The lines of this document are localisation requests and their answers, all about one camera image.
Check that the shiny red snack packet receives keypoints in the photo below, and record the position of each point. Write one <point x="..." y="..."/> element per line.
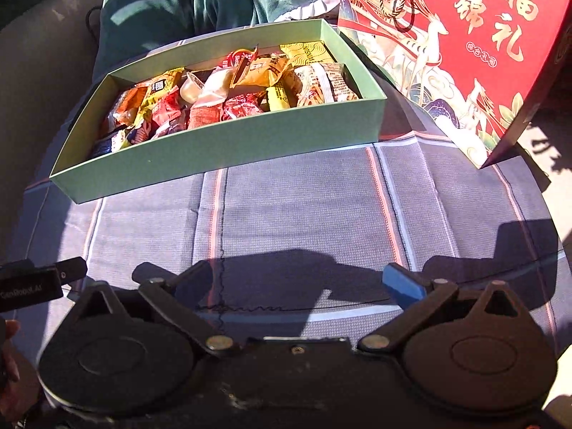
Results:
<point x="243" y="107"/>

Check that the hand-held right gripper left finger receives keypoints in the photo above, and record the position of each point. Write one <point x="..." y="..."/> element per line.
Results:
<point x="194" y="283"/>

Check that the small red candy packet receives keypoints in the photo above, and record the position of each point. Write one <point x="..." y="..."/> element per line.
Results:
<point x="239" y="59"/>

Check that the yellow figure toy packet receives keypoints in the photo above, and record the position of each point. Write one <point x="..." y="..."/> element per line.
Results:
<point x="121" y="139"/>

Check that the teal fleece cloth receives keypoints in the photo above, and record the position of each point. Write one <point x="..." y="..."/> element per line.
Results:
<point x="178" y="0"/>

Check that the orange patterned snack packet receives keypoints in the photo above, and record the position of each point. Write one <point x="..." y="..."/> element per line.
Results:
<point x="129" y="105"/>

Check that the orange sausage packet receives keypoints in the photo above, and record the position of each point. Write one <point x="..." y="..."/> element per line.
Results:
<point x="205" y="117"/>

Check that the long yellow snack bar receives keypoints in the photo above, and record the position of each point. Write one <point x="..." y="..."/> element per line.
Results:
<point x="281" y="97"/>

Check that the yellow line-patterned packet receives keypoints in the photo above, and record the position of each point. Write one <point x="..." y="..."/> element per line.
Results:
<point x="308" y="52"/>

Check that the green cardboard box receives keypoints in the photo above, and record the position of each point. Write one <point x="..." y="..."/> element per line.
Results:
<point x="223" y="152"/>

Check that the blue and white packet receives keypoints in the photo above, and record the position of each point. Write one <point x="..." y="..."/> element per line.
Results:
<point x="102" y="146"/>

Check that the orange white packet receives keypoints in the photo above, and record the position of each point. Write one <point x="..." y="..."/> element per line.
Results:
<point x="328" y="84"/>

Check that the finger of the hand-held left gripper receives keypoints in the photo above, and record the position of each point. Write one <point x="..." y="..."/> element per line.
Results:
<point x="71" y="270"/>

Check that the plaid tablecloth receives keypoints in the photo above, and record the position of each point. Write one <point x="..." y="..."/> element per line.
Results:
<point x="290" y="196"/>

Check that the person's left hand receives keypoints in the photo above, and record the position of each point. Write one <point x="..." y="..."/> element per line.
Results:
<point x="8" y="353"/>

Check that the pale translucent packet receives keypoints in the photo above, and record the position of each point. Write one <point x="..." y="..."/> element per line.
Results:
<point x="216" y="86"/>

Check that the yellow cracker packet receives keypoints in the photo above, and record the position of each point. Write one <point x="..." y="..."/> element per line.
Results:
<point x="165" y="82"/>

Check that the red gift box lid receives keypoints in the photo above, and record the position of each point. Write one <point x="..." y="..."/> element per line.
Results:
<point x="491" y="67"/>

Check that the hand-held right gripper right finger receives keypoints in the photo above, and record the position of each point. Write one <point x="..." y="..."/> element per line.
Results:
<point x="404" y="285"/>

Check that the yellow orange snack packet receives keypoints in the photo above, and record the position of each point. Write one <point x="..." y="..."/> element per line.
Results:
<point x="261" y="71"/>

